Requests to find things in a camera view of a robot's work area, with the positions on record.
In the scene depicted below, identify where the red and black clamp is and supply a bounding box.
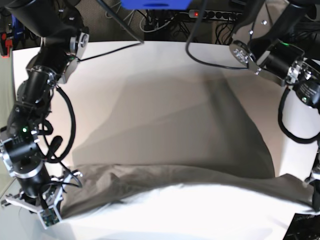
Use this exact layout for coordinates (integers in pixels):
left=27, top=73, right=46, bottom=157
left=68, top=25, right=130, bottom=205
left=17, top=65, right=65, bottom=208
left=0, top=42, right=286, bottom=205
left=0, top=32, right=13, bottom=58

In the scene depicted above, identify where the beige t-shirt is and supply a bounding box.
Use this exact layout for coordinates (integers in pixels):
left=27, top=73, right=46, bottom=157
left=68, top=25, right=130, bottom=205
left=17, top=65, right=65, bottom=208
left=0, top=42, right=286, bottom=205
left=61, top=75, right=320, bottom=219

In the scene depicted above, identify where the white cable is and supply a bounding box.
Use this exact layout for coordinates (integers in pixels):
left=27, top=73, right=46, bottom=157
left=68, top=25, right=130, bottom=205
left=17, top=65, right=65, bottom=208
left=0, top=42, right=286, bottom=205
left=138, top=14, right=176, bottom=34

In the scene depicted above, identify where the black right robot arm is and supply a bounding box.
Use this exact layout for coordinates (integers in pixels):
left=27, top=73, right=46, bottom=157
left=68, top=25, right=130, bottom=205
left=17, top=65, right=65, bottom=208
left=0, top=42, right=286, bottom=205
left=0, top=0, right=89, bottom=199

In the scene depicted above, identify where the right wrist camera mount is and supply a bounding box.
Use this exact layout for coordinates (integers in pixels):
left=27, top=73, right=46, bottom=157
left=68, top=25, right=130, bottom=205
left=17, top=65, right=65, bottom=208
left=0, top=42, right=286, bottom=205
left=0, top=170, right=83, bottom=229

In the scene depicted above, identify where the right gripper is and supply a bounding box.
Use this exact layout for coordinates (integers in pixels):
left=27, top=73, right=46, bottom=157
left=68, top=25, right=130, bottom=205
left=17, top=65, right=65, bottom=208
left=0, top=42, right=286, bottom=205
left=0, top=140, right=51, bottom=198

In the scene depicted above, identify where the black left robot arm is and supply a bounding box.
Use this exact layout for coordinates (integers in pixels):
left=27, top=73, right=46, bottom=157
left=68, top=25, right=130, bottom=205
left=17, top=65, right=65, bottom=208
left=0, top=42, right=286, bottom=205
left=229, top=0, right=320, bottom=145

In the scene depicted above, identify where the blue box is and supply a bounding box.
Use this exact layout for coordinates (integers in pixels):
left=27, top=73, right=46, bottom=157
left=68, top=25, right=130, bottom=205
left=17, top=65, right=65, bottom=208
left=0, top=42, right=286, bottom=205
left=121, top=0, right=192, bottom=10

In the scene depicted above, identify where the black power strip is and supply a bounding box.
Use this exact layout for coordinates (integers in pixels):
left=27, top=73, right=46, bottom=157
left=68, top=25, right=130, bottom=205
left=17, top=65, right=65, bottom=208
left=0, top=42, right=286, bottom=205
left=188, top=9, right=242, bottom=22

